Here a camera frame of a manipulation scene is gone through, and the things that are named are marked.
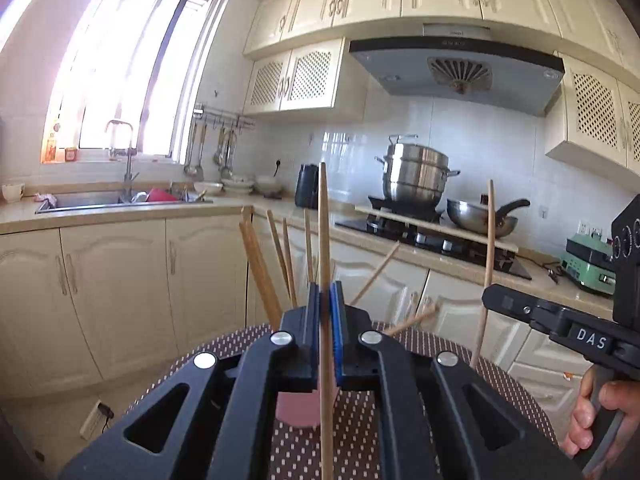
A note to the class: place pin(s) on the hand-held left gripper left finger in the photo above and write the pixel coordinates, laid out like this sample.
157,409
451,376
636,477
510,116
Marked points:
313,330

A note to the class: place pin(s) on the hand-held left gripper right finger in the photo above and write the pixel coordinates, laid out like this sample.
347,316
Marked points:
337,330

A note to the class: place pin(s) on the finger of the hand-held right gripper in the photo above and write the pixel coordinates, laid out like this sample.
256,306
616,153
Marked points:
510,302

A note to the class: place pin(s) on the light bamboo chopstick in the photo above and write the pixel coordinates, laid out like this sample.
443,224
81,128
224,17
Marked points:
487,260
324,220

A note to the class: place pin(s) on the bunch of wooden chopsticks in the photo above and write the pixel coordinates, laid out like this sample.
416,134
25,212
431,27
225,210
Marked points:
260,270

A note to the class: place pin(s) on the pink cup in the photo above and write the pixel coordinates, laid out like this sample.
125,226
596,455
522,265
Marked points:
295,410

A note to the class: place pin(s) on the person's right hand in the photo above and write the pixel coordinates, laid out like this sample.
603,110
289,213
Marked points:
580,425

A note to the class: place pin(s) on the green electric cooker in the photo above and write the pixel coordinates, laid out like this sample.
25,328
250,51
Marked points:
587,270

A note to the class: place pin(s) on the black gas stove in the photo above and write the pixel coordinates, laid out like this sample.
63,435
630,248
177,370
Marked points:
450,247

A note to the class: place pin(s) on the brown polka-dot tablecloth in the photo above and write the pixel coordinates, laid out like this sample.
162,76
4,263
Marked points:
350,440

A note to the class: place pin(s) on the dark electric kettle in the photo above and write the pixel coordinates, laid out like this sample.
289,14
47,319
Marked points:
306,187

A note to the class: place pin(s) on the white bowl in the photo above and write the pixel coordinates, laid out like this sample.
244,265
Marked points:
268,185

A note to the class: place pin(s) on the steel steamer pot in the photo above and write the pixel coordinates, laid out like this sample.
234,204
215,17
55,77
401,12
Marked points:
415,175

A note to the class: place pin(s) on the stack of white dishes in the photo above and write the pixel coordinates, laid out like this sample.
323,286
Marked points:
237,186

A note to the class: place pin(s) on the cream lattice door cabinet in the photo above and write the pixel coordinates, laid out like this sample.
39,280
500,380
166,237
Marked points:
590,110
310,80

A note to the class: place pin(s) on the hanging steel skimmer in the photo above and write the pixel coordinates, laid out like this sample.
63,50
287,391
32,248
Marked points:
225,155

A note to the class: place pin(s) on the hanging steel ladle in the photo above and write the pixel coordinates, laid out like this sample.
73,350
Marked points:
192,167

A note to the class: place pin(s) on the pink dish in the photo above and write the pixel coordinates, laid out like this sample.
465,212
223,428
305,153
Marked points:
161,195

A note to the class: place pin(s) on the steel utensil rack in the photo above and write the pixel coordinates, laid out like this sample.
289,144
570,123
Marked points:
220,117

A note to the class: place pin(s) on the white power strip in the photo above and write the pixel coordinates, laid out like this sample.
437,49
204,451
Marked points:
95,420

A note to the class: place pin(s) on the grey range hood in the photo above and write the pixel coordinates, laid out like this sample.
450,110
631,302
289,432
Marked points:
450,70

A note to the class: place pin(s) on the steel sink faucet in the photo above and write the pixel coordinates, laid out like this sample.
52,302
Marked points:
129,170

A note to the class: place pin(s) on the steel kitchen sink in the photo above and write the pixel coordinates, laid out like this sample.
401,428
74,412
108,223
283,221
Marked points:
90,202

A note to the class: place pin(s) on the orange bottle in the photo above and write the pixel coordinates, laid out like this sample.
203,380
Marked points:
51,147

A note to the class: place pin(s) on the kitchen window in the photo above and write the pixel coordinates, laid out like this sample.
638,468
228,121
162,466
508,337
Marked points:
125,60

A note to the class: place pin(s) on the white ceramic cup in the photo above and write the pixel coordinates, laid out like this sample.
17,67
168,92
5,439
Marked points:
12,192

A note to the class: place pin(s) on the white wall socket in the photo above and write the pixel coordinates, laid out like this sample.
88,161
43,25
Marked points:
590,229

